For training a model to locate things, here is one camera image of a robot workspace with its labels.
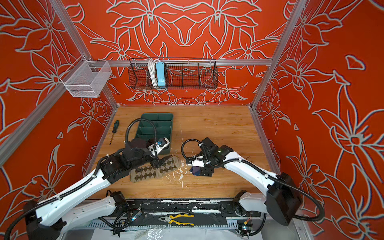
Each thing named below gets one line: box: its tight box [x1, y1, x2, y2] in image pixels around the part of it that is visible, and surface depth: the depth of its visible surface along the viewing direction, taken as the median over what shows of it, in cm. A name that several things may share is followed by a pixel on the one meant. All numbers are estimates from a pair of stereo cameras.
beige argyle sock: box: [130, 155, 181, 183], surface depth 86 cm
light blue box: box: [156, 62, 166, 89], surface depth 91 cm
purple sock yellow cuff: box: [190, 166, 202, 176], surface depth 83 cm
